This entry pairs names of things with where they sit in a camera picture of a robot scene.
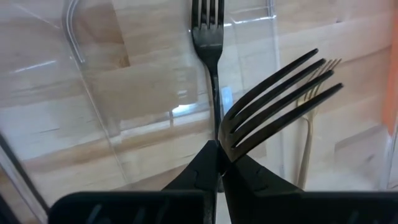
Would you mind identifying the clear plastic bin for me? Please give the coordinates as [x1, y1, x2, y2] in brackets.
[0, 0, 398, 218]

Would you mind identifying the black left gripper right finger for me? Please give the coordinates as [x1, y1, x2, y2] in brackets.
[221, 154, 398, 224]

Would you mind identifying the gold metal fork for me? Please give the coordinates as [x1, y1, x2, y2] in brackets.
[294, 57, 343, 191]

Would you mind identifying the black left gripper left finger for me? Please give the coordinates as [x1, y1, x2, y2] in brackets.
[48, 139, 223, 224]

